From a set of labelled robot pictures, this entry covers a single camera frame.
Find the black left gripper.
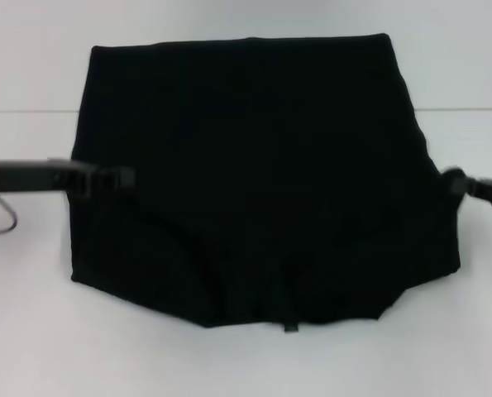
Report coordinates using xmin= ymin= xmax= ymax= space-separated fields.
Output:
xmin=0 ymin=157 xmax=138 ymax=203

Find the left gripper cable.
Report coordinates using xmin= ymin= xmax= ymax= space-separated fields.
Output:
xmin=0 ymin=193 xmax=20 ymax=237

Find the black shirt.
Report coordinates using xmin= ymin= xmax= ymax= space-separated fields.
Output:
xmin=69 ymin=32 xmax=468 ymax=334

